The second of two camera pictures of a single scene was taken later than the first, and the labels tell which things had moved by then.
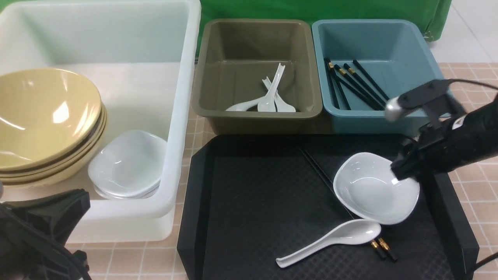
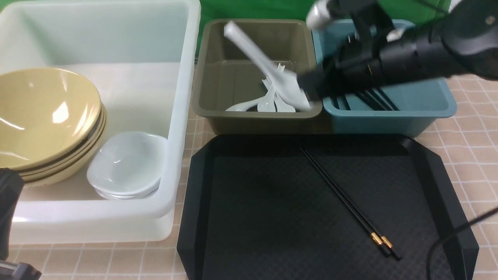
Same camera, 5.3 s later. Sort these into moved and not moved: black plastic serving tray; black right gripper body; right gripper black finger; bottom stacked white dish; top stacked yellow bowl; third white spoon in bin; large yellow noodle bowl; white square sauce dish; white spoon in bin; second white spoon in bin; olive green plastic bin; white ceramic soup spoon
Moved: white ceramic soup spoon; white square sauce dish; right gripper black finger; black right gripper body
Not moved: top stacked yellow bowl; white spoon in bin; large yellow noodle bowl; third white spoon in bin; second white spoon in bin; olive green plastic bin; black plastic serving tray; bottom stacked white dish
